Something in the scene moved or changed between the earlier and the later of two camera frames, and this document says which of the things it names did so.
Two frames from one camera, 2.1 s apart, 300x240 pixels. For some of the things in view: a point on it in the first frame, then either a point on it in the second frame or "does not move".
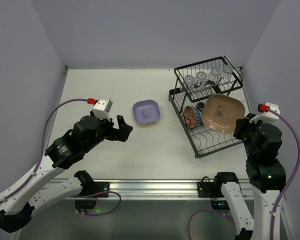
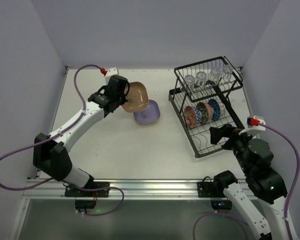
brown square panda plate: x=220 y=112 -> x=137 y=98
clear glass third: x=215 y=73 does not move
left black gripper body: x=112 y=129 -> x=118 y=89
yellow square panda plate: x=146 y=124 does not move
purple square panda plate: x=146 y=112 does not move
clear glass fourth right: x=227 y=71 does not move
